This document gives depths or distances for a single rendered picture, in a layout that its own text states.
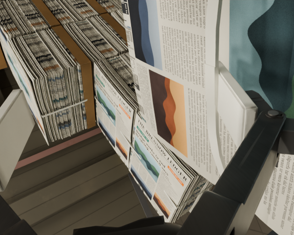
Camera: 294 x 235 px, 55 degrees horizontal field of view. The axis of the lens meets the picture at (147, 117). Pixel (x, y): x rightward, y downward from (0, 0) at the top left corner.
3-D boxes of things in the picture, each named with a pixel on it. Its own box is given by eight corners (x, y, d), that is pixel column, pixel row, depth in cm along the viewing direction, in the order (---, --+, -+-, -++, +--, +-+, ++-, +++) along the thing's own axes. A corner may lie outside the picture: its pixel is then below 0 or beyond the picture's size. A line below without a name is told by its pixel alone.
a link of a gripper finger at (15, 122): (5, 192, 15) (-10, 194, 15) (36, 124, 21) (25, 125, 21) (-18, 147, 14) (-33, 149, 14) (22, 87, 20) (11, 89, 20)
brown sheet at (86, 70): (95, 126, 134) (87, 129, 133) (70, 89, 149) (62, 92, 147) (91, 61, 106) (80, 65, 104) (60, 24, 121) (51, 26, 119)
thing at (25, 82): (50, 144, 126) (47, 145, 125) (28, 104, 140) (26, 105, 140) (32, 82, 98) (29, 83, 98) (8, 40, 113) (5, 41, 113)
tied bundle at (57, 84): (97, 126, 135) (50, 145, 125) (71, 88, 150) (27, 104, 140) (93, 61, 107) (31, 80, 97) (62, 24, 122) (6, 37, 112)
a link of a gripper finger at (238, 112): (244, 108, 14) (259, 107, 14) (210, 61, 20) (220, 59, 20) (240, 155, 16) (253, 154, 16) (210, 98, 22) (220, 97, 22)
